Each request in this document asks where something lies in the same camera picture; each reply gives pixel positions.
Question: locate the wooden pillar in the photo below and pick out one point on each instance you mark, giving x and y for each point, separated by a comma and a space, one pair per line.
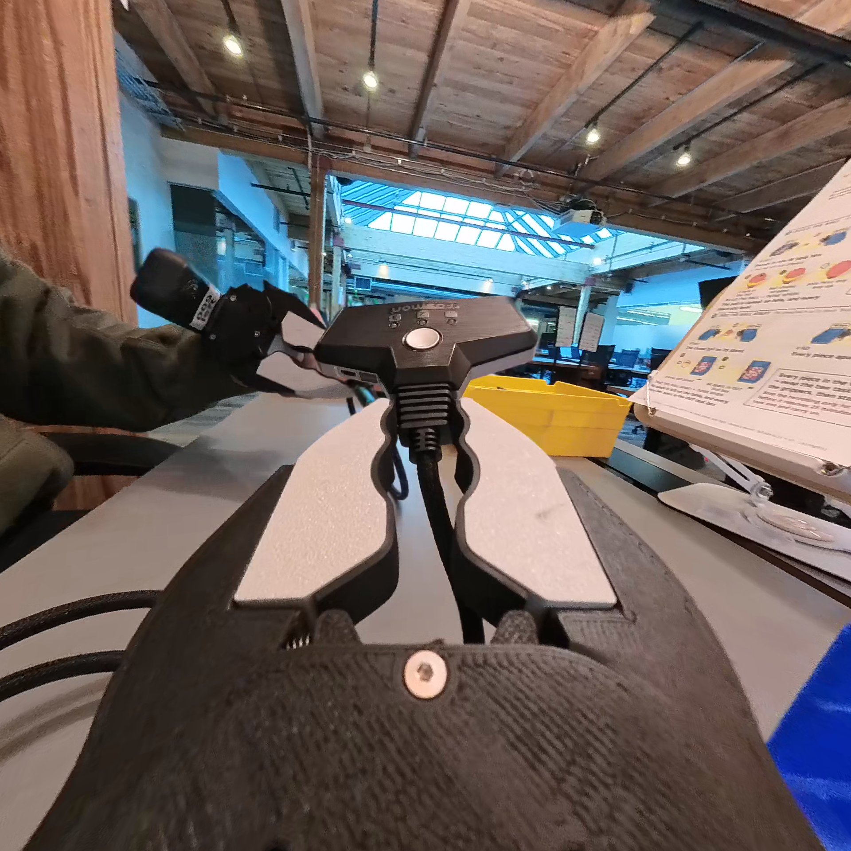
60, 146

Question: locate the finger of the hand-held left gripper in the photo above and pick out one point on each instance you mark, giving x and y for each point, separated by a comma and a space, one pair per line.
302, 331
292, 377

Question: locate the printed instruction sheet board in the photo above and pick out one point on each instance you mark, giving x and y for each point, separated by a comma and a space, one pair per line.
764, 346

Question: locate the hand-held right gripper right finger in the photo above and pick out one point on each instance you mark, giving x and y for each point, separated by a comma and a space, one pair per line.
525, 518

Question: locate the ceiling spot lamp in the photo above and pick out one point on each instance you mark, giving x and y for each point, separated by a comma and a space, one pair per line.
592, 136
370, 80
233, 45
683, 158

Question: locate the black office chair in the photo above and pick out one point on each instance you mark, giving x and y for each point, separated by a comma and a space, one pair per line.
100, 459

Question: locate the black monitor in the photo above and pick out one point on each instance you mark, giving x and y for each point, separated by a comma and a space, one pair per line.
717, 292

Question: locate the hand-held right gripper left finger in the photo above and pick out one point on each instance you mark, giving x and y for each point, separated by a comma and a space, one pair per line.
332, 505

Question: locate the person's green jacket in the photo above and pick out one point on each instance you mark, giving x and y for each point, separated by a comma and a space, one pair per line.
30, 472

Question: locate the grey desk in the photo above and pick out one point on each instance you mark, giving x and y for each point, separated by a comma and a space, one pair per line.
166, 505

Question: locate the ceiling projector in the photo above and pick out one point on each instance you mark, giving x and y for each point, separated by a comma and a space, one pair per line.
578, 217

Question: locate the person's left forearm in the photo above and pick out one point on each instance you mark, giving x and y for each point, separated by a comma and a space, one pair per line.
100, 359

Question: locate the yellow plastic bin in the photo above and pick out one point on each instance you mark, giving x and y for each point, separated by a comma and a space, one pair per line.
552, 412

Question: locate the white board stand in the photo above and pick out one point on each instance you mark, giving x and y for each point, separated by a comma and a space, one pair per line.
751, 518

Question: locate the video switch box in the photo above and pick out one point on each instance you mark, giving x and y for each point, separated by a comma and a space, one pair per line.
425, 319

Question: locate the row of office desks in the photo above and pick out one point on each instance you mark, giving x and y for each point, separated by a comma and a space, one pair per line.
598, 362

